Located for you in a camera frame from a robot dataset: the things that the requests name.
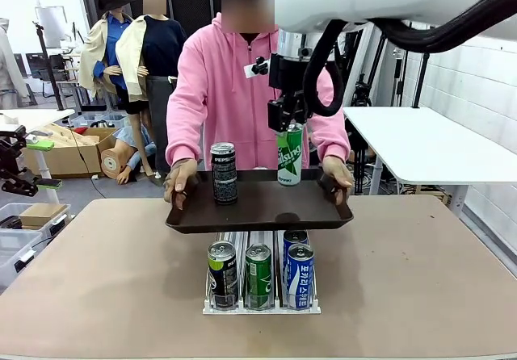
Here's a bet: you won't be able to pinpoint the black Pepsi can lime top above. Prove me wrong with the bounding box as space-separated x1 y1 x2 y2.
207 240 238 311

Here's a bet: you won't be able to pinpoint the wooden crate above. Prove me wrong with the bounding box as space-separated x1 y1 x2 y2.
399 184 452 206

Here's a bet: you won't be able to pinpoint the large cardboard box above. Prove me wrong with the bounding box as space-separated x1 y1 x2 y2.
15 122 118 176

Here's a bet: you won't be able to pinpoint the black leaning stand poles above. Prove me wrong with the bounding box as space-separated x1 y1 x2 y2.
343 23 407 107

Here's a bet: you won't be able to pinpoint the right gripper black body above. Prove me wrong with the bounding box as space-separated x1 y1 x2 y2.
269 53 310 94

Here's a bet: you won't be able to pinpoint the black floor cable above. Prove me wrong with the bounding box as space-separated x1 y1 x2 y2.
70 129 106 199

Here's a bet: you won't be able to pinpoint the person in pink hoodie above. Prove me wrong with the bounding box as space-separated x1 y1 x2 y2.
165 0 351 174

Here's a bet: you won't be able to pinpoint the black Pepsi zero can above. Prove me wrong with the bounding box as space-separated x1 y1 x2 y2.
210 142 239 206

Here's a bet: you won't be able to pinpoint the small flat cardboard box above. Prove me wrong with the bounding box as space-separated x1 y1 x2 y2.
19 202 69 231

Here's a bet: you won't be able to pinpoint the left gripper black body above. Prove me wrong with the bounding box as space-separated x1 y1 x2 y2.
0 131 19 174

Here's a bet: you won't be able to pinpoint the mannequin lying on floor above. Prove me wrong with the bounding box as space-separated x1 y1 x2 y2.
100 125 158 186

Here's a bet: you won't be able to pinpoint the dark brown serving tray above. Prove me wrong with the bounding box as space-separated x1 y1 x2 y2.
164 168 355 235

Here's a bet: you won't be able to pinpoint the person's right hand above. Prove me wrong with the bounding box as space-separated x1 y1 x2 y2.
163 158 199 211

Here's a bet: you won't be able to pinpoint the white can dispenser rack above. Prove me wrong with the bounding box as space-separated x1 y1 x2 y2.
201 230 322 316

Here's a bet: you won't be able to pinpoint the white board panel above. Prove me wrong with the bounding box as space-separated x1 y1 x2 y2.
35 6 72 49

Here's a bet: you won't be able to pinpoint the white table with leg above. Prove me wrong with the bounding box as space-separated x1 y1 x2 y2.
0 108 76 203

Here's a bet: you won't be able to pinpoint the clear plastic storage bin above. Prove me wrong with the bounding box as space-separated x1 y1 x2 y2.
0 202 73 240
0 229 44 288

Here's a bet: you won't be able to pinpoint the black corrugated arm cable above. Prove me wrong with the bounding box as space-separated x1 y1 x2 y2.
302 0 517 118

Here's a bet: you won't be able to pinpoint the large white table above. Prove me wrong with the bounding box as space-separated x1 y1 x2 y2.
342 106 517 216

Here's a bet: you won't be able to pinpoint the person's left hand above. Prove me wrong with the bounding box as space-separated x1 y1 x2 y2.
322 156 355 199

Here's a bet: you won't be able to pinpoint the white cables on floor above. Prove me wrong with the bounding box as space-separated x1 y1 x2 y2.
350 165 372 190

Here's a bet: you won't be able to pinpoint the black camera on tripod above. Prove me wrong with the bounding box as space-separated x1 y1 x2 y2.
350 73 372 107

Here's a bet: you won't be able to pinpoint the mannequin with black hat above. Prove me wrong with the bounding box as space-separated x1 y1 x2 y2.
78 0 157 178

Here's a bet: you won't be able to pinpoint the wrist camera mount knob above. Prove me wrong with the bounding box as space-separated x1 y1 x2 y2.
244 56 271 79

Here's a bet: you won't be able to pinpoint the black light stand pole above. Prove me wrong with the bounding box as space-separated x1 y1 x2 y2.
411 52 431 109

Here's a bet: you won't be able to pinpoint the dark mannequin base plate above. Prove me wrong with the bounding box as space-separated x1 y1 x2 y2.
147 170 170 187

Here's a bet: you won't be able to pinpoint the black tripod stand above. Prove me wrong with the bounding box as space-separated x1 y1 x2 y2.
32 21 65 111

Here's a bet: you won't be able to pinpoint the blue Pocari Sweat can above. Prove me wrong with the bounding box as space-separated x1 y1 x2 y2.
285 242 315 311
282 230 310 252

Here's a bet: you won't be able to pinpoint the mannequin in navy top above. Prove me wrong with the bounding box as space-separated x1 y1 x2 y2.
116 0 189 178

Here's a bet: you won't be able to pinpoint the green Chilsung cider can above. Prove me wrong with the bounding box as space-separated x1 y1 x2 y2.
276 123 304 187
245 243 272 311

